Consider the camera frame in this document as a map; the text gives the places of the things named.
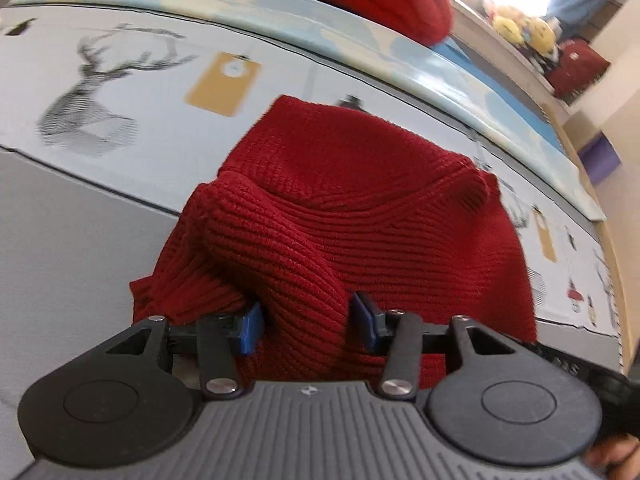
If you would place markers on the person's right hand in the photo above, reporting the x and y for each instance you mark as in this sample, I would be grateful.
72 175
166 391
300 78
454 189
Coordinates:
617 456

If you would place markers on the yellow plush toy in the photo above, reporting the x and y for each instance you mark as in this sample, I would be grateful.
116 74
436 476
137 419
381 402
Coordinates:
507 27
542 35

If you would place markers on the red knit sweater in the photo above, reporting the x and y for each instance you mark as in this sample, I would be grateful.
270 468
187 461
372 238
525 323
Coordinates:
350 200

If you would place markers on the purple box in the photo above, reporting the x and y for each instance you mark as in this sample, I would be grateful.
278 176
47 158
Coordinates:
600 160

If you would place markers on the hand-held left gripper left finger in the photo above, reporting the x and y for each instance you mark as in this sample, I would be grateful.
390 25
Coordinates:
252 329

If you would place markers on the dark red bag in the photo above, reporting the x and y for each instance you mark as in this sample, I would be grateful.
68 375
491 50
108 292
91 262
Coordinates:
575 67

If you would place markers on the deer print bed sheet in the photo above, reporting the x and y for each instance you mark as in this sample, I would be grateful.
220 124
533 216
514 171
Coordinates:
150 125

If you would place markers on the light blue patterned blanket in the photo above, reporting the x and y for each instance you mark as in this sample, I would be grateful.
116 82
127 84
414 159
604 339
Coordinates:
350 35

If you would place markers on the wooden bed frame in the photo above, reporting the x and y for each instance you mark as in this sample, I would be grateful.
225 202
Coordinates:
565 120

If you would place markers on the blue mat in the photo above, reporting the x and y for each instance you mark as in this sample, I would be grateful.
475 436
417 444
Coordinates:
505 90

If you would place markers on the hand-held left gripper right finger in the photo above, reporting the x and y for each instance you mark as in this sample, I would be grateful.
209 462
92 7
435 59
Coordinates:
362 321

